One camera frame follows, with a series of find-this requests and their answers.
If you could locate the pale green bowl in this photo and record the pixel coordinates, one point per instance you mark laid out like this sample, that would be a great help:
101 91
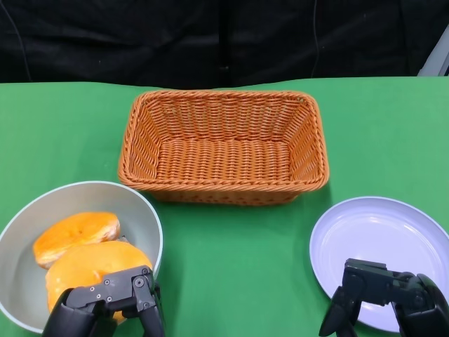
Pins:
140 214

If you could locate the green tablecloth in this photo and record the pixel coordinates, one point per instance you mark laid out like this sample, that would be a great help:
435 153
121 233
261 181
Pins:
231 263

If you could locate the white frame post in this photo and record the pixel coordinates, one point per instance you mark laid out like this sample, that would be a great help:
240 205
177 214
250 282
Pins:
436 56

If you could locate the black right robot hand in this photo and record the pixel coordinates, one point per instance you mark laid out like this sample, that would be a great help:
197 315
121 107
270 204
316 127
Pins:
372 281

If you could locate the orange wicker basket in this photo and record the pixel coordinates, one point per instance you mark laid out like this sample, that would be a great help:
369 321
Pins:
224 158

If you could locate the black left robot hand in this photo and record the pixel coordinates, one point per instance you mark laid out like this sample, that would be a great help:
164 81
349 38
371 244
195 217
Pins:
87 298

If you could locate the black backdrop curtain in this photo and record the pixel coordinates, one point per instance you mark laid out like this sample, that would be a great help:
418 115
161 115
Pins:
140 38

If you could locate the pale lavender plate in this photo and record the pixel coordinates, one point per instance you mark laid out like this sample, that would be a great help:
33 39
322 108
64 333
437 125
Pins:
368 231

